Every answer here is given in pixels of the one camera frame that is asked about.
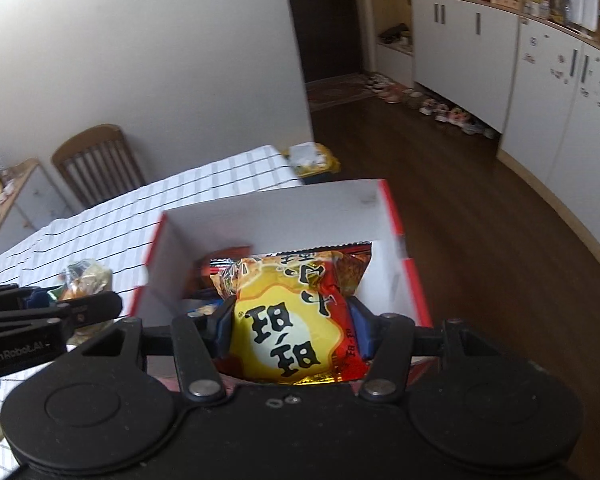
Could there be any wooden chair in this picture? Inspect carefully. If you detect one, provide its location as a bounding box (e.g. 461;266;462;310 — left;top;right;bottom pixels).
51;124;147;212

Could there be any clear pastry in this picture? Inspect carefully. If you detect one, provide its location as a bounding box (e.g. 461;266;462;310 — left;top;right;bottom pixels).
59;259;114;347

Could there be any large red snack bag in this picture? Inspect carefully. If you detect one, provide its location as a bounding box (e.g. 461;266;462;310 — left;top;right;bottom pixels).
210;244;374;386

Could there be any dark entrance door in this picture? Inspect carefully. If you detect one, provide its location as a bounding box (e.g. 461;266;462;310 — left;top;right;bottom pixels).
285;0;372;87

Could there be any white low cabinet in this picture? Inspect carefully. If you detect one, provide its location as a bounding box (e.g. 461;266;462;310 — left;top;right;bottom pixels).
411;0;522;134

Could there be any blue snack packet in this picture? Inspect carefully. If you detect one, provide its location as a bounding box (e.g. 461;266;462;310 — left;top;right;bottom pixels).
186;299;222;319

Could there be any yellow plastic bag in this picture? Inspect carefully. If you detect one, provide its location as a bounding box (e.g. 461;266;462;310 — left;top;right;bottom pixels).
285;143;341;185

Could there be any white tall cabinet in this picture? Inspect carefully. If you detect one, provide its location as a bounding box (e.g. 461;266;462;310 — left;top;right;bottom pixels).
497;14;600;273

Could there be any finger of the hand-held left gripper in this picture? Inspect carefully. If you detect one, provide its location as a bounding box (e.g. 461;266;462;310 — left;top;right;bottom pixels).
0;291;124;338
0;284;51;315

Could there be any white checked tablecloth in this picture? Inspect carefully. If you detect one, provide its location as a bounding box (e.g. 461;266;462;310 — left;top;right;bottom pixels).
0;145;306;471

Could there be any white shoe shelf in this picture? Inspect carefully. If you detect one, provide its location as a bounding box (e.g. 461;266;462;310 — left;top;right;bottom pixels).
377;22;415;87

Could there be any row of countertop bottles and boxes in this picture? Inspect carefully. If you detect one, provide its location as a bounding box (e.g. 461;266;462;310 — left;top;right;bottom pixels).
419;0;600;52

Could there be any row of shoes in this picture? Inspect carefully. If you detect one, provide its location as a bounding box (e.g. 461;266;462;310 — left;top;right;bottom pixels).
365;74;499;140

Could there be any red and white cardboard box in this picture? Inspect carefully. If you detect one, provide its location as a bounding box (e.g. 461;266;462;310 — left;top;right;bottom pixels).
132;178;434;397

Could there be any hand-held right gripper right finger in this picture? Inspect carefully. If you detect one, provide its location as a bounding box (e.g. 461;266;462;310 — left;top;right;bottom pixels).
349;296;503;403

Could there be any wooden sideboard with grey doors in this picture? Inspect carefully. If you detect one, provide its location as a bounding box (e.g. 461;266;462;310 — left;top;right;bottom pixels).
0;157;77;263

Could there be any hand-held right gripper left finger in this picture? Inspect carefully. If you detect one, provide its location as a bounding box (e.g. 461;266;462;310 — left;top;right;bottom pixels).
87;297;237;402

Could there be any patterned door mat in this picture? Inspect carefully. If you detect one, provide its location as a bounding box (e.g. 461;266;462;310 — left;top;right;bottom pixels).
307;74;381;112

